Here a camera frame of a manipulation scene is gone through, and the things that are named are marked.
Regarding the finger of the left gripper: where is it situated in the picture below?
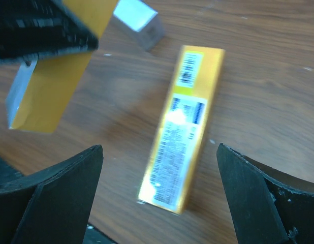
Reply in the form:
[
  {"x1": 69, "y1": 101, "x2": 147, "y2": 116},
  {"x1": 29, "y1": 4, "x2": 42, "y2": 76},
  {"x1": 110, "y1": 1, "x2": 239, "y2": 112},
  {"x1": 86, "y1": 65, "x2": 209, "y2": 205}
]
[{"x1": 0, "y1": 1, "x2": 99, "y2": 64}]

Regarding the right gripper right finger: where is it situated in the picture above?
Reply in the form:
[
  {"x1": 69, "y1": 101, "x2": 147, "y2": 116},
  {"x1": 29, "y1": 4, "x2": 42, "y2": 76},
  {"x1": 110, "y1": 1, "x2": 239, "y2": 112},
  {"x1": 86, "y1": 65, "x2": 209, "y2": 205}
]
[{"x1": 216, "y1": 143, "x2": 314, "y2": 243}]

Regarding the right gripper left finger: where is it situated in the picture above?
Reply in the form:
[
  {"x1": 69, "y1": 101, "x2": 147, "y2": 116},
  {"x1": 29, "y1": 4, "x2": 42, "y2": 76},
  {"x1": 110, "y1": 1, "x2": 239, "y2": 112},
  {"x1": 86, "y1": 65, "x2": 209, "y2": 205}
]
[{"x1": 0, "y1": 145, "x2": 103, "y2": 243}]

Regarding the white R.O toothpaste box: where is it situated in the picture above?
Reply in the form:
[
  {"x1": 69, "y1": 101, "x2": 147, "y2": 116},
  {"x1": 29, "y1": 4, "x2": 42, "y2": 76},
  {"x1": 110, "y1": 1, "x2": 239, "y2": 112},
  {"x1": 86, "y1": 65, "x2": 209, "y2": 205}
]
[{"x1": 6, "y1": 1, "x2": 117, "y2": 133}]

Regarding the orange toothpaste box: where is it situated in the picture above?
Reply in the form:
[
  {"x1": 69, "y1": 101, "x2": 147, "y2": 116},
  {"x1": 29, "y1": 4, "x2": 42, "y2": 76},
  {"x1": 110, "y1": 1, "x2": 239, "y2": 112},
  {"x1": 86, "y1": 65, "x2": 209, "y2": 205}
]
[{"x1": 138, "y1": 45, "x2": 225, "y2": 215}]

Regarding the silver toothpaste box left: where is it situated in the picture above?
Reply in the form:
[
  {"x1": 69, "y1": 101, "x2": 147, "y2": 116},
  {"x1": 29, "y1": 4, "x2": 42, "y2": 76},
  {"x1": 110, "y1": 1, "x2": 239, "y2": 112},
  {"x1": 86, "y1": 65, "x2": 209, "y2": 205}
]
[{"x1": 111, "y1": 0, "x2": 165, "y2": 51}]

